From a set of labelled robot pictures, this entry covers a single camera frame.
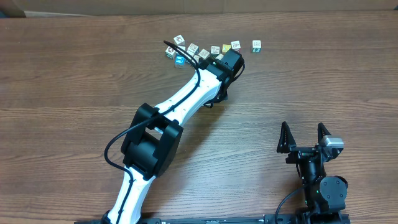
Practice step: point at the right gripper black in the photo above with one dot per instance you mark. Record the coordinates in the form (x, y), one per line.
(300, 153)

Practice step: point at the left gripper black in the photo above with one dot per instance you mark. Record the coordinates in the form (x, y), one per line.
(222, 94)

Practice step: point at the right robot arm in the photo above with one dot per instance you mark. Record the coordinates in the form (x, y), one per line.
(324, 195)

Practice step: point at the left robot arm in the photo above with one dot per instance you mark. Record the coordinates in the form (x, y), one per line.
(151, 141)

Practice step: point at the white block red side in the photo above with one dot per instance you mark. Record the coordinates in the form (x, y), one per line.
(219, 57)

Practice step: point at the yellow block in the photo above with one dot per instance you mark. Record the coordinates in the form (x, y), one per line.
(225, 48)

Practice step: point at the white block green letters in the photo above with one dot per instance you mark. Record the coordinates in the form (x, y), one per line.
(214, 51)

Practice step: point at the white block red bottom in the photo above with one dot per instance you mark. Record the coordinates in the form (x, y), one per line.
(236, 46)

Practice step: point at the white block tilted centre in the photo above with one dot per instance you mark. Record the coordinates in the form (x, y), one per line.
(204, 54)

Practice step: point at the white block green grid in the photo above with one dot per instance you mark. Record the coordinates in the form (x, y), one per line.
(193, 48)

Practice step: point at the white block teal side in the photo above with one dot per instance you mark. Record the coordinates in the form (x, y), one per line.
(189, 59)

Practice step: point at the white block teal far right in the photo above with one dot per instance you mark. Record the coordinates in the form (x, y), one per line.
(256, 46)

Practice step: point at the white block behind blue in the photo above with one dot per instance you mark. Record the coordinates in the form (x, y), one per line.
(182, 49)

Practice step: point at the block with red picture top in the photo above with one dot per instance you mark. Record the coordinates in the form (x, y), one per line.
(179, 40)

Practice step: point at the block red circle green side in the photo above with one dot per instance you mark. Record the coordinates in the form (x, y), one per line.
(170, 53)

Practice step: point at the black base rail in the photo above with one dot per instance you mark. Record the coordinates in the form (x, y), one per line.
(265, 219)

